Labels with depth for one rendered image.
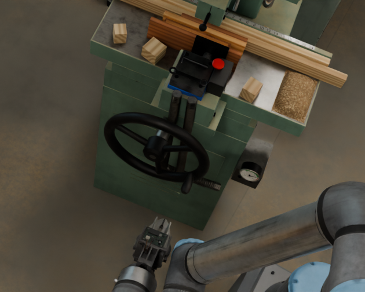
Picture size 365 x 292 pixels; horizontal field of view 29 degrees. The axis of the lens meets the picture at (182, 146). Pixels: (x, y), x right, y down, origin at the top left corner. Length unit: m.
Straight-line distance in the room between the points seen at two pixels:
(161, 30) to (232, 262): 0.69
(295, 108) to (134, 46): 0.45
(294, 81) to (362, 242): 0.83
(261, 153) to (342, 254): 1.02
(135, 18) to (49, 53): 1.06
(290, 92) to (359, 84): 1.31
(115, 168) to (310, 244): 1.27
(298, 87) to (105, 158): 0.82
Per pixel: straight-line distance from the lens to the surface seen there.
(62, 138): 2.73
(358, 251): 1.09
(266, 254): 1.34
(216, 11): 1.77
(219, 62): 1.72
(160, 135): 1.81
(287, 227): 1.27
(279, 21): 2.13
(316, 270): 1.69
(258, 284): 1.92
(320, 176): 2.84
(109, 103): 2.08
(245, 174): 2.00
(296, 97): 1.83
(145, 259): 1.64
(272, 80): 1.88
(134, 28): 1.89
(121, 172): 2.43
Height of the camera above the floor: 2.42
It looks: 61 degrees down
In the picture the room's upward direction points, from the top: 18 degrees clockwise
